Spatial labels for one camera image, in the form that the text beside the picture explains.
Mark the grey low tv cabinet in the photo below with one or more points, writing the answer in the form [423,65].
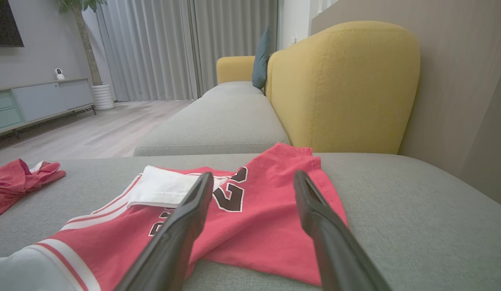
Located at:
[44,101]

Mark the yellow sofa armrest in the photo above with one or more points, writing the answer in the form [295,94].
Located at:
[234,68]

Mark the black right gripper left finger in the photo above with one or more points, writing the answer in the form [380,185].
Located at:
[173,242]

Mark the yellow and grey sofa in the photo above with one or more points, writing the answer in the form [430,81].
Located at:
[416,226]

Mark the small white security camera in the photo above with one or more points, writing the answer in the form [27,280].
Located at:
[59,74]

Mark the red mesh basketball shorts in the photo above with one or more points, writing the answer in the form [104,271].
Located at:
[16,182]

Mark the teal throw pillow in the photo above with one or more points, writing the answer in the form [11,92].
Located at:
[260,60]

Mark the indoor tree plant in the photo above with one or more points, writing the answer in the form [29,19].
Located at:
[87,44]

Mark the black wall television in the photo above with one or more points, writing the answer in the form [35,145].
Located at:
[6,22]

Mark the yellow sofa backrest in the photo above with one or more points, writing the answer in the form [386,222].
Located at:
[347,89]

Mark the red basketball jersey white trim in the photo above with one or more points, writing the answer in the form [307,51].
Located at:
[254,234]

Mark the light grey sheer curtain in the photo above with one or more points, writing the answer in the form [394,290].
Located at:
[145,48]

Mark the white ribbed plant pot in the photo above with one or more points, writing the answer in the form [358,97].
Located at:
[103,97]

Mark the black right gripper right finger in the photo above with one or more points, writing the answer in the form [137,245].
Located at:
[335,246]

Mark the grey drape curtain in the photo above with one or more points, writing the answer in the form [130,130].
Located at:
[234,28]

